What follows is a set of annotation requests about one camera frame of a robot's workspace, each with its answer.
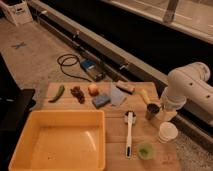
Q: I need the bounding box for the green pepper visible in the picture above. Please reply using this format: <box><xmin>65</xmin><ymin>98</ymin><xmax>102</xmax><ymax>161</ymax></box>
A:
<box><xmin>48</xmin><ymin>85</ymin><xmax>65</xmax><ymax>103</ymax></box>

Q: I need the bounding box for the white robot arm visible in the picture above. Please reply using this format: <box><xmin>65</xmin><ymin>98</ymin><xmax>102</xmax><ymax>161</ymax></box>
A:
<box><xmin>161</xmin><ymin>62</ymin><xmax>213</xmax><ymax>121</ymax></box>

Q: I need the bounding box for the metal cup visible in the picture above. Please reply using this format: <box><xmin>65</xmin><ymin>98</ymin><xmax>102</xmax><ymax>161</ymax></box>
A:
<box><xmin>145</xmin><ymin>103</ymin><xmax>160</xmax><ymax>120</ymax></box>

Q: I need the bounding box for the white paper cup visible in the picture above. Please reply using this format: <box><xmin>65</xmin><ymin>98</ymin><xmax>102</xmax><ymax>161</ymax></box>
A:
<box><xmin>158</xmin><ymin>122</ymin><xmax>178</xmax><ymax>143</ymax></box>

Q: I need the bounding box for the orange apple fruit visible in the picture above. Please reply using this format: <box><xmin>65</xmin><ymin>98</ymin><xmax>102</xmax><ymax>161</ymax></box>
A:
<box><xmin>88</xmin><ymin>84</ymin><xmax>99</xmax><ymax>96</ymax></box>

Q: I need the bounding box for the pale blue cloth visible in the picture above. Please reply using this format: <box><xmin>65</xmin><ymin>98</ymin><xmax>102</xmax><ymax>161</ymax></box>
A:
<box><xmin>110</xmin><ymin>84</ymin><xmax>126</xmax><ymax>106</ymax></box>

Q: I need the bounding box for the blue sponge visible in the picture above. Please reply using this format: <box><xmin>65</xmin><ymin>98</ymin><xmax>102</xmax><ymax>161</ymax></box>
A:
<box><xmin>92</xmin><ymin>93</ymin><xmax>110</xmax><ymax>108</ymax></box>

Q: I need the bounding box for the wooden brush block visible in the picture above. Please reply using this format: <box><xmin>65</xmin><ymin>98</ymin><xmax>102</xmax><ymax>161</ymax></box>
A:
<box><xmin>116</xmin><ymin>81</ymin><xmax>135</xmax><ymax>94</ymax></box>

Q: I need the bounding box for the blue power box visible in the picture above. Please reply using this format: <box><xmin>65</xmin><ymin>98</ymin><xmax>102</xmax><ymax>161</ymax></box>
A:
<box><xmin>80</xmin><ymin>59</ymin><xmax>105</xmax><ymax>82</ymax></box>

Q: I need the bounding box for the dark grape bunch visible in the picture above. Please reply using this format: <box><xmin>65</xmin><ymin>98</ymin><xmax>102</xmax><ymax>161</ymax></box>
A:
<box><xmin>71</xmin><ymin>86</ymin><xmax>85</xmax><ymax>104</ymax></box>

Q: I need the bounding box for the wooden cutting board table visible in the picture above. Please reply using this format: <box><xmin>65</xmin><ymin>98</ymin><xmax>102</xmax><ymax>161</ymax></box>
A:
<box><xmin>42</xmin><ymin>82</ymin><xmax>181</xmax><ymax>171</ymax></box>

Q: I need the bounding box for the white dish brush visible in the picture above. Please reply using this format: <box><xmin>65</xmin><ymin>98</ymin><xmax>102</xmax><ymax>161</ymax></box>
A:
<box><xmin>124</xmin><ymin>111</ymin><xmax>136</xmax><ymax>158</ymax></box>

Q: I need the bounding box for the yellow plastic bin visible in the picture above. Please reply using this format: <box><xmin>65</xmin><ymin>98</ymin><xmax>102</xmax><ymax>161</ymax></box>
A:
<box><xmin>8</xmin><ymin>110</ymin><xmax>105</xmax><ymax>171</ymax></box>

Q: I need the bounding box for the white storage crate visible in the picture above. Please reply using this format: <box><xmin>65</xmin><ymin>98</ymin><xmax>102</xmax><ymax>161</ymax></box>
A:
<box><xmin>0</xmin><ymin>0</ymin><xmax>33</xmax><ymax>26</ymax></box>

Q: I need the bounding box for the black cable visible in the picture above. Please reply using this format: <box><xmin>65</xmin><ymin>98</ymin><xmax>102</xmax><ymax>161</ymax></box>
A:
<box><xmin>56</xmin><ymin>53</ymin><xmax>93</xmax><ymax>83</ymax></box>

